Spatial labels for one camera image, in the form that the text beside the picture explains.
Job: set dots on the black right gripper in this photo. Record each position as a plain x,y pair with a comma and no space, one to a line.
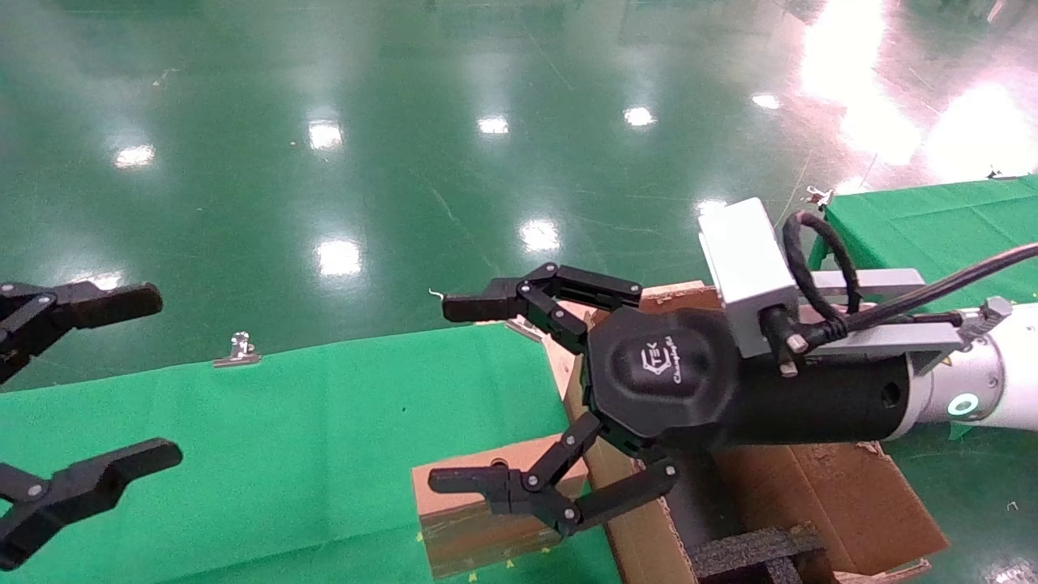
665,381

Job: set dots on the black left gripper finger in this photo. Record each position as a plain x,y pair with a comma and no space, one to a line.
105,304
97,478

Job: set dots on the small brown cardboard box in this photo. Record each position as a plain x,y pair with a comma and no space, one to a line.
470,535

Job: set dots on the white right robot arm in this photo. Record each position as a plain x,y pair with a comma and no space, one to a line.
1014,365

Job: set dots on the large open brown carton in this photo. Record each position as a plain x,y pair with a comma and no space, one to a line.
843,495

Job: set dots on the large green tablecloth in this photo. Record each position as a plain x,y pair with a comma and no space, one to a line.
284,454

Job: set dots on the black foam insert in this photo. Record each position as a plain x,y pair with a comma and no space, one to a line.
746,551

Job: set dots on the small green tablecloth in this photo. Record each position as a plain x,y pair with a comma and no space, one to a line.
932,227

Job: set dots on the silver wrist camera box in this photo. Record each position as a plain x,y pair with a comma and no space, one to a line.
746,259

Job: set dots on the silver camera mounting bracket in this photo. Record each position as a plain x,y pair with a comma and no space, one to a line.
892,342

